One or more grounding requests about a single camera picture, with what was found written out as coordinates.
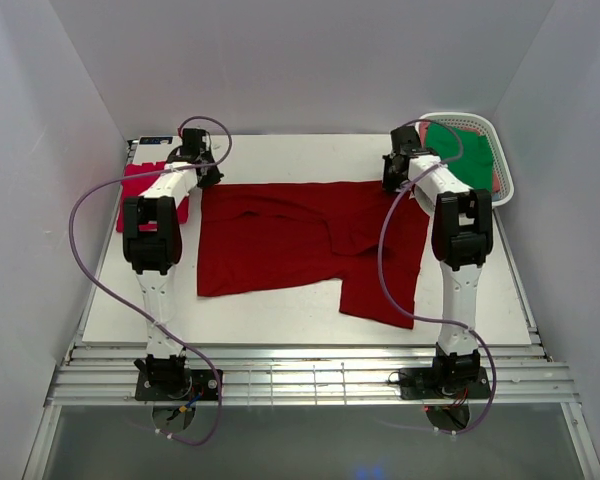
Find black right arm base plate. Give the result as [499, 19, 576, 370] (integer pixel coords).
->
[388, 367, 491, 401]

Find white plastic laundry basket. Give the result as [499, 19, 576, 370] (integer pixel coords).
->
[417, 111, 515, 207]

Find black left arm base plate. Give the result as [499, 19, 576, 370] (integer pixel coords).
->
[134, 369, 223, 403]

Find green t shirt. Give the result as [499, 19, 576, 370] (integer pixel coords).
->
[424, 122, 495, 194]

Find folded pink t shirt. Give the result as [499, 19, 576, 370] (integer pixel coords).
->
[116, 161, 166, 234]

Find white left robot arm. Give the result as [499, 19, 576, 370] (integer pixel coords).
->
[122, 128, 222, 400]

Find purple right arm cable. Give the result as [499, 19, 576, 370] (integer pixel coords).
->
[377, 118, 499, 436]

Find dark red t shirt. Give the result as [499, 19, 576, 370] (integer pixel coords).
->
[197, 181, 429, 329]

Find blue white label sticker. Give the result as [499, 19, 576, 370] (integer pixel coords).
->
[138, 136, 173, 145]

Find aluminium frame rails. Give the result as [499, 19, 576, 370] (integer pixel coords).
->
[47, 344, 580, 406]

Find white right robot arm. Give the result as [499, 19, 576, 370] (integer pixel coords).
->
[382, 121, 493, 401]

